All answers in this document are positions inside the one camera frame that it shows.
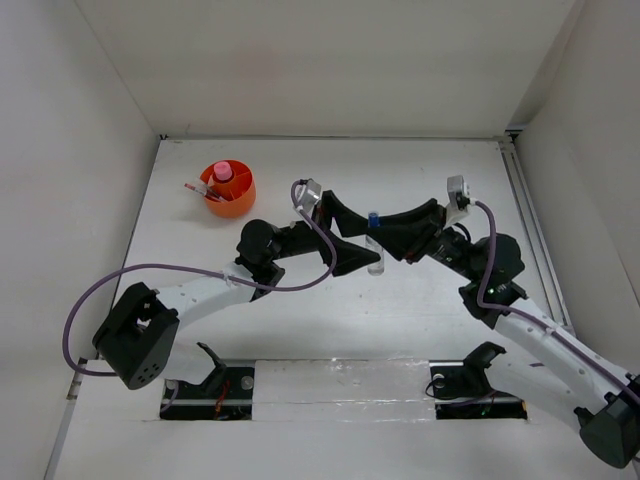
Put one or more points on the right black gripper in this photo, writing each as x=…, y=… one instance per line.
x=406, y=234

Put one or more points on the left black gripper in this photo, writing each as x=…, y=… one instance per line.
x=348, y=224

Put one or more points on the clear spray bottle blue nozzle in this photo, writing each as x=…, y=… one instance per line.
x=377, y=268

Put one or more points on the pink capped small bottle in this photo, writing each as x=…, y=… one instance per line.
x=222, y=172

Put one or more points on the red pen refill with white end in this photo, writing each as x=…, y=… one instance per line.
x=194, y=187

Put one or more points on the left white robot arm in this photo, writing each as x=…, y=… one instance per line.
x=137, y=338

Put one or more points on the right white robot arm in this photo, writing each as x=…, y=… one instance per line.
x=594, y=397

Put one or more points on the orange round compartment organizer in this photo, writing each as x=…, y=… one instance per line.
x=238, y=193

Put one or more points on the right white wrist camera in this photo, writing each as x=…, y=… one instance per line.
x=459, y=195

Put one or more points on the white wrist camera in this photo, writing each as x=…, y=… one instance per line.
x=306, y=195
x=459, y=195

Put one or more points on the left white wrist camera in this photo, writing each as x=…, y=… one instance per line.
x=306, y=195

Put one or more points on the aluminium rail right edge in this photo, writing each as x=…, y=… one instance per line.
x=532, y=228

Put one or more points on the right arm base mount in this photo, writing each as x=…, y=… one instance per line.
x=458, y=396

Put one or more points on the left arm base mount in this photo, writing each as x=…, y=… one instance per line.
x=232, y=401

